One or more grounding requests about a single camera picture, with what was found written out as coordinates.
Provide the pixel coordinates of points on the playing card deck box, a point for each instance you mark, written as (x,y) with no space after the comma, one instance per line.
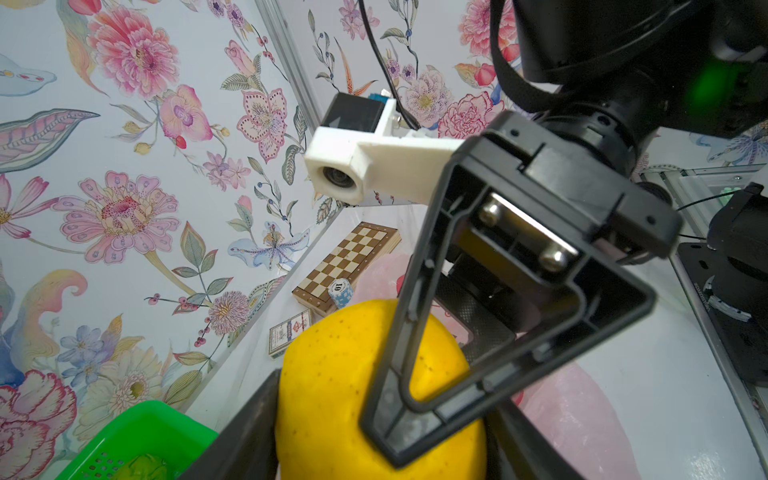
(283,334)

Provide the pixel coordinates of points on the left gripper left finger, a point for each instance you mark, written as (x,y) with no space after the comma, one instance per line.
(246,448)

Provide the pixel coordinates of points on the wooden chessboard box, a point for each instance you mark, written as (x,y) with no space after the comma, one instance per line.
(349,259)

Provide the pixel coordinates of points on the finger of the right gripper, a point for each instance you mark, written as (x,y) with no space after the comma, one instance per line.
(501,254)

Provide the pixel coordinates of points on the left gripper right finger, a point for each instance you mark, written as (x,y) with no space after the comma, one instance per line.
(517,450)

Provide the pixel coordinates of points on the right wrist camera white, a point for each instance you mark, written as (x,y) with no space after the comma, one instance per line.
(354,152)

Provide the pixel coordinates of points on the blue poker chip stack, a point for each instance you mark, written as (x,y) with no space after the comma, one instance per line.
(340,292)

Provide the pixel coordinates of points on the green plastic basket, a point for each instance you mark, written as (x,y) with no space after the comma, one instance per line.
(149,428)

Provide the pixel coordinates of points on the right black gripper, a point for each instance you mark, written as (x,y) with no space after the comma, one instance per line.
(601,77)

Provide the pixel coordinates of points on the pink plastic bag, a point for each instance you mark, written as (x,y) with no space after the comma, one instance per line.
(568,407)

